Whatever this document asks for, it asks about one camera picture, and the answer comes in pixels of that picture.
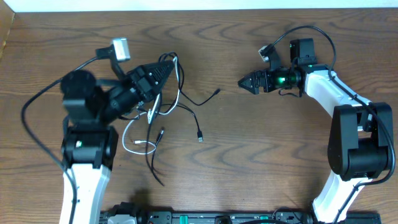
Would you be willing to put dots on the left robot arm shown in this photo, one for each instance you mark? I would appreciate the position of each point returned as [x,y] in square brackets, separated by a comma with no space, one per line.
[89,145]

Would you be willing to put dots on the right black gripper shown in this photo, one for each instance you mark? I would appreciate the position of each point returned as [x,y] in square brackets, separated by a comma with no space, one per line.
[257,79]

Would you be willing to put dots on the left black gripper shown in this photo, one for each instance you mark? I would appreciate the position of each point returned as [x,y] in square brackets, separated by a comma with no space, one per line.
[142,81]

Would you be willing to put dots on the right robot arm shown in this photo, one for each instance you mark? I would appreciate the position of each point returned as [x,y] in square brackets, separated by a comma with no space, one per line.
[360,143]

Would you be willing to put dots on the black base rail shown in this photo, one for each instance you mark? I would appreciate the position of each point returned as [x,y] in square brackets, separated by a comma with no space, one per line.
[128,212]

